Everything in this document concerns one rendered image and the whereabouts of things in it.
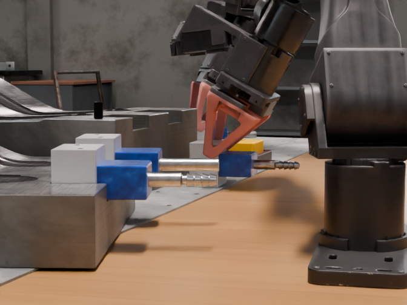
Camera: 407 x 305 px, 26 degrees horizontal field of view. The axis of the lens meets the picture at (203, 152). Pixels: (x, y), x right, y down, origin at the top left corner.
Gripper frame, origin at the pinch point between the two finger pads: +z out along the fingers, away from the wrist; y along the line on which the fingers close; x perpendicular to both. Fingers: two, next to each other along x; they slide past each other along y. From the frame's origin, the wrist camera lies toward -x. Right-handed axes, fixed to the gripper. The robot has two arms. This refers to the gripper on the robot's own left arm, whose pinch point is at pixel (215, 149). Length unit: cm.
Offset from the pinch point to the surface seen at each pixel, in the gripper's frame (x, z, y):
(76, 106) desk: -277, 198, -796
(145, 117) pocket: -7.9, -0.4, 7.7
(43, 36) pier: -393, 172, -914
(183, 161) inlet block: 1.8, -2.7, 26.4
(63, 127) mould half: -13.2, 3.4, 16.3
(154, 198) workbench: -1.5, 6.0, 12.1
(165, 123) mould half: -6.6, -0.1, 2.7
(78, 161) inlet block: -3.0, -1.5, 40.5
